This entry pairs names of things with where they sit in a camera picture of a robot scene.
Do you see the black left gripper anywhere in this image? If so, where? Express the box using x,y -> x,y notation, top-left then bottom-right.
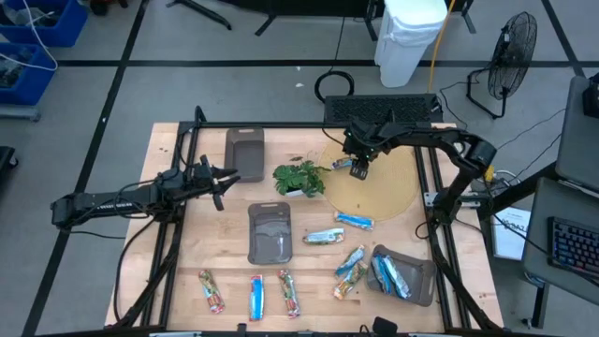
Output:
186,154 -> 242,212

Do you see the green and blue granola bar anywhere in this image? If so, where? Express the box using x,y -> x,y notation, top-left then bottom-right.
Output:
334,244 -> 366,277

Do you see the green and orange granola bar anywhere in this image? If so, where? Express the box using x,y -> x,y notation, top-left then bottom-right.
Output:
332,260 -> 370,301

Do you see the red chocolate chip granola bar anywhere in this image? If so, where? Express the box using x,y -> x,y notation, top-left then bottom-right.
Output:
277,269 -> 302,320
197,269 -> 226,315

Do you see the grey plastic bin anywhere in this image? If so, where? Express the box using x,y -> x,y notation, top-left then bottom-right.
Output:
365,242 -> 439,309
246,200 -> 295,267
223,125 -> 267,184

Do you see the green plant in white pot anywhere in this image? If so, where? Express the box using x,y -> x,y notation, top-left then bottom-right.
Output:
271,156 -> 331,199

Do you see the black mesh computer tower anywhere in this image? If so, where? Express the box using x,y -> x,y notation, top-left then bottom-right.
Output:
323,93 -> 445,125

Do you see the white trash bin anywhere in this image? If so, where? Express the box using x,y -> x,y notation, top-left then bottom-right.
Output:
373,0 -> 449,89

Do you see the white printed paper sign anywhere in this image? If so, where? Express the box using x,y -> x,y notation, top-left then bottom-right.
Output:
490,205 -> 533,262

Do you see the black partition screen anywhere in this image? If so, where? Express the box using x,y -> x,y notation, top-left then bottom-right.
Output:
166,0 -> 478,44

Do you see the black floor fan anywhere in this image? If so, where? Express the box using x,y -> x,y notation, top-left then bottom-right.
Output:
465,10 -> 539,120

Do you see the blue storage bin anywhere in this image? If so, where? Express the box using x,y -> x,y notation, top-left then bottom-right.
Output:
0,42 -> 59,107
0,0 -> 89,49

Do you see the grey cart platform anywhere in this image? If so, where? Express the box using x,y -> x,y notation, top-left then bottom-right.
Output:
0,104 -> 42,123

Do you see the dark grey desk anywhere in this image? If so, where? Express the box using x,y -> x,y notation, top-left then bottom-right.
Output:
554,75 -> 599,194

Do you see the black floor object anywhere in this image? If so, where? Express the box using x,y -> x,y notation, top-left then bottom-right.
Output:
0,145 -> 20,172

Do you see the black backlit keyboard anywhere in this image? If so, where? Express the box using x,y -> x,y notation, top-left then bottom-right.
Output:
546,215 -> 599,278

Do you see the black desktop device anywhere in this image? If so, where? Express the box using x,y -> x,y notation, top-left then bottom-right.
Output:
581,71 -> 599,120

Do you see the silver mounting bracket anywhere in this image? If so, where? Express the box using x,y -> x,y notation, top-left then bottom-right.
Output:
422,191 -> 483,209

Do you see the black aluminium rig frame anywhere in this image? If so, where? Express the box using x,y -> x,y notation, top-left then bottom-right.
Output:
105,105 -> 504,337

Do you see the coiled black cable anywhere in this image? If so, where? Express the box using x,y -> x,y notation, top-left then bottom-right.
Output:
314,69 -> 356,104

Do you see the yellow hanging cable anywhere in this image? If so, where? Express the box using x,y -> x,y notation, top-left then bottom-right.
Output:
427,0 -> 458,93

